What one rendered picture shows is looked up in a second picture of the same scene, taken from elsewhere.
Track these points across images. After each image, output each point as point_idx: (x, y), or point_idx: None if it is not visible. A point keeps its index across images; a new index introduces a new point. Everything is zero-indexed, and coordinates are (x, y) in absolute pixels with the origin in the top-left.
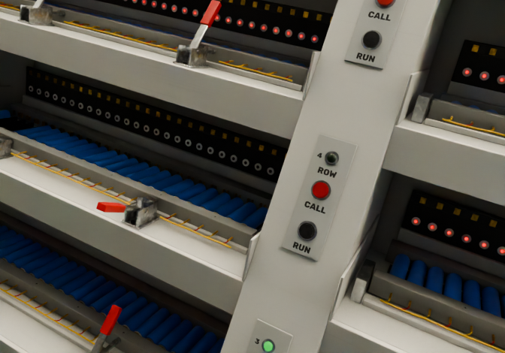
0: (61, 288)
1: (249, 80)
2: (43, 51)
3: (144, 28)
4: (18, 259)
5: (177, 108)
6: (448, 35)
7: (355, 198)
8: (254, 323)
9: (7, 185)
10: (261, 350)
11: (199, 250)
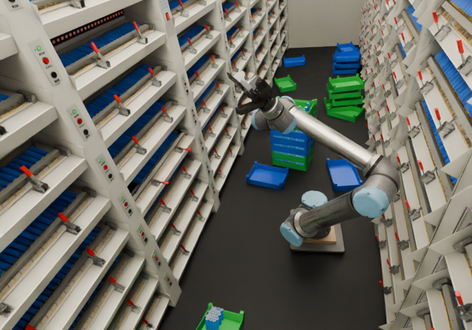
0: (166, 186)
1: (175, 112)
2: (152, 152)
3: (145, 126)
4: (155, 199)
5: None
6: None
7: (195, 111)
8: (197, 138)
9: (166, 179)
10: (199, 140)
11: (187, 142)
